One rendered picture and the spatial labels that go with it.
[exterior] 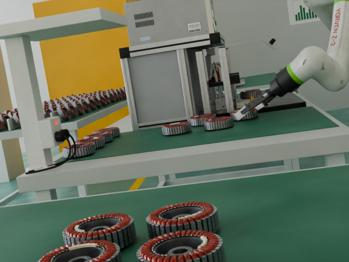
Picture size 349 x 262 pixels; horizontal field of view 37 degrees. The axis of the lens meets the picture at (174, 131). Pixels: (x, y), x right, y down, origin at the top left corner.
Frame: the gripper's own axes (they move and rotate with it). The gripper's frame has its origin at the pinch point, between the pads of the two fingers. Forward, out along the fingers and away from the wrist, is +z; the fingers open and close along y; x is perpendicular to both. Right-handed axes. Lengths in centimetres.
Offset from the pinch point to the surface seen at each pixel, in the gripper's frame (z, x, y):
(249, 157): -21, -18, -58
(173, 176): 157, 15, 147
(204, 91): 13.0, 19.2, 5.7
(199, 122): 13.0, 7.0, -12.4
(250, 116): -2.9, -2.6, -3.5
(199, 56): 5.2, 32.4, 5.9
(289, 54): 153, 101, 541
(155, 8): 11, 64, 9
